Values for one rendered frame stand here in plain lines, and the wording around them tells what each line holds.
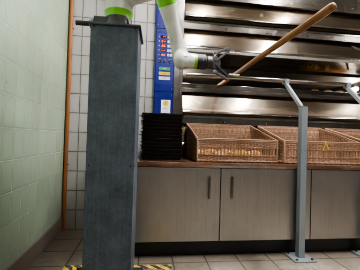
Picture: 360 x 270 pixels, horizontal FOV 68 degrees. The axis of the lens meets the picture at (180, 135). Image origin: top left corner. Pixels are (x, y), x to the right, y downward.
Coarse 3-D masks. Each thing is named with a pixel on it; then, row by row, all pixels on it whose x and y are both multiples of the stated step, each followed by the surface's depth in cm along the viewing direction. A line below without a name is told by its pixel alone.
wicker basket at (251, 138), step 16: (192, 128) 215; (208, 128) 217; (224, 128) 219; (240, 128) 221; (256, 128) 212; (192, 144) 187; (208, 144) 171; (224, 144) 172; (240, 144) 173; (256, 144) 175; (272, 144) 176; (208, 160) 170; (224, 160) 172; (240, 160) 173; (256, 160) 175; (272, 160) 176
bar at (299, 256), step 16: (256, 80) 187; (272, 80) 188; (288, 80) 188; (304, 80) 191; (352, 96) 189; (304, 112) 166; (304, 128) 166; (304, 144) 166; (304, 160) 166; (304, 176) 166; (304, 192) 165; (304, 208) 165; (304, 224) 165; (304, 240) 165; (288, 256) 167; (304, 256) 165
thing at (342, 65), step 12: (240, 60) 217; (264, 60) 216; (276, 60) 216; (288, 60) 216; (300, 60) 216; (312, 60) 216; (324, 60) 217; (336, 60) 219; (336, 72) 239; (348, 72) 238
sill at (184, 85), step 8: (200, 88) 219; (208, 88) 220; (216, 88) 221; (224, 88) 222; (232, 88) 223; (240, 88) 223; (248, 88) 224; (256, 88) 225; (264, 88) 226; (272, 88) 227; (280, 88) 228; (344, 96) 236
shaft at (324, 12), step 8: (328, 8) 90; (312, 16) 99; (320, 16) 95; (304, 24) 104; (312, 24) 101; (296, 32) 110; (280, 40) 122; (288, 40) 118; (272, 48) 131; (256, 56) 150; (264, 56) 142; (248, 64) 161; (240, 72) 178; (224, 80) 209
